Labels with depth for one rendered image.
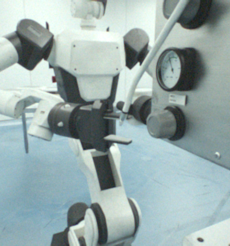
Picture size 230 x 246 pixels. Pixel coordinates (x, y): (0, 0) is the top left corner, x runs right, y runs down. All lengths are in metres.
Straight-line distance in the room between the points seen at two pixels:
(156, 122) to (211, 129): 0.05
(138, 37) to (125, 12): 5.16
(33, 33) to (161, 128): 0.73
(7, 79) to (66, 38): 4.15
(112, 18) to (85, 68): 5.10
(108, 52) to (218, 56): 0.73
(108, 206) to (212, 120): 0.70
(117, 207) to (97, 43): 0.59
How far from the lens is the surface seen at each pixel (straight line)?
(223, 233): 0.37
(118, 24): 6.01
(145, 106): 0.69
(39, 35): 0.88
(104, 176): 0.93
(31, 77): 5.06
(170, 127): 0.21
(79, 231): 1.29
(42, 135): 0.62
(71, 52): 0.85
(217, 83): 0.19
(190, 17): 0.20
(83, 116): 0.53
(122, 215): 0.86
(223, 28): 0.19
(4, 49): 0.83
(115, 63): 0.90
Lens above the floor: 1.12
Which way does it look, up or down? 14 degrees down
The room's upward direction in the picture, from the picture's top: straight up
